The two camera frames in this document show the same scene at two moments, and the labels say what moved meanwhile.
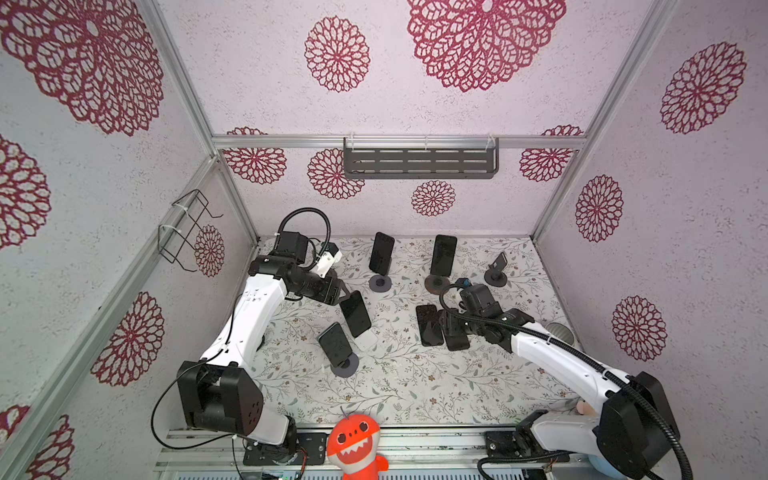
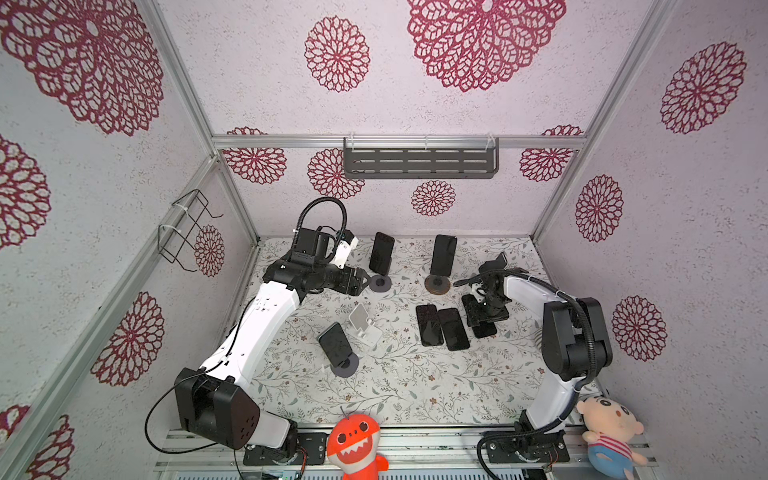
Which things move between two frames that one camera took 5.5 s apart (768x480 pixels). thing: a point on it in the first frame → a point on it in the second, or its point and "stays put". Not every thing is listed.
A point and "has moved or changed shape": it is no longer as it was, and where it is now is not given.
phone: [335, 343] stays put
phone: [356, 314] has moved or changed shape
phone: [382, 252] stays put
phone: [453, 328] stays put
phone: [429, 325] stays put
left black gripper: [330, 290] → [356, 284]
